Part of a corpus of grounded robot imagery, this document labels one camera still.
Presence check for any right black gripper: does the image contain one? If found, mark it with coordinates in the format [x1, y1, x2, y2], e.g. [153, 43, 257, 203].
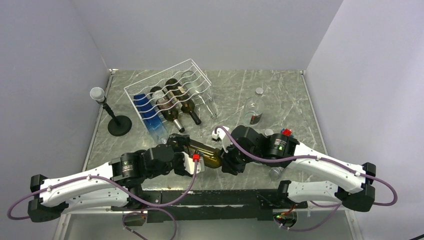
[217, 137, 261, 175]

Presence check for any olive green wine bottle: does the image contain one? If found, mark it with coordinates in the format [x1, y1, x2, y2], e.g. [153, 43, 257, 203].
[189, 139, 222, 169]

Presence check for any blue glass bottle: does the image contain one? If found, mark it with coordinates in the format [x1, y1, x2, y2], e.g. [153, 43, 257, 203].
[133, 93, 169, 144]

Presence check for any labelled dark wine bottle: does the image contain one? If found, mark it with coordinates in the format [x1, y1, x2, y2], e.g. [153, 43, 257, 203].
[150, 86, 185, 133]

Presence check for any dark green wine bottle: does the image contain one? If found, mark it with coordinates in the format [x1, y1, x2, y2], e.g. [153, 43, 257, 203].
[165, 78, 202, 125]

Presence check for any clear bottle silver cap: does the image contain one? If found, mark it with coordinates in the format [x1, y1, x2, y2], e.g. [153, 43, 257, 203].
[242, 87, 265, 127]

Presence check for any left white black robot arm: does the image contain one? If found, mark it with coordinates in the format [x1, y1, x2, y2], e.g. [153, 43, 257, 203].
[27, 134, 205, 223]

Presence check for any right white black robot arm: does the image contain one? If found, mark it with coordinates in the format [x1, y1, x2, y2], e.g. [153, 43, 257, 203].
[212, 125, 377, 212]

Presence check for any glitter filled tube bottle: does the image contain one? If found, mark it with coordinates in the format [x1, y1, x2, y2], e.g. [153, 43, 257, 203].
[268, 167, 284, 181]

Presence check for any small clear round bottle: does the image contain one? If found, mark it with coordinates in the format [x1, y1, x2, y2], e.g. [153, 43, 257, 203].
[264, 128, 274, 137]

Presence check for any black microphone on stand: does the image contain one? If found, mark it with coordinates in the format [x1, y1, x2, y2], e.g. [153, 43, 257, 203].
[89, 87, 132, 137]

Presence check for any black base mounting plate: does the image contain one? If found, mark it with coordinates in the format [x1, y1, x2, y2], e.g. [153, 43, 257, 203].
[142, 188, 309, 223]

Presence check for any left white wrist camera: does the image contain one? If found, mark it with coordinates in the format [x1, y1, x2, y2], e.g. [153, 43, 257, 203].
[183, 152, 206, 175]

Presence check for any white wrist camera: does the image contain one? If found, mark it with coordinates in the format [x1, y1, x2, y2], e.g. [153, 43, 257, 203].
[183, 152, 206, 175]
[211, 125, 235, 153]

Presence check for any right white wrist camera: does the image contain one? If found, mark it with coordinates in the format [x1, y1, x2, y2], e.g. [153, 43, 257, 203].
[211, 125, 235, 153]

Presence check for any white wire wine rack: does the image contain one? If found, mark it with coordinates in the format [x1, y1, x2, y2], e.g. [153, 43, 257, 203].
[124, 59, 218, 128]

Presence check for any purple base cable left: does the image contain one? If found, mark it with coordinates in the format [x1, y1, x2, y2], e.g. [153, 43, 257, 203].
[121, 207, 178, 240]

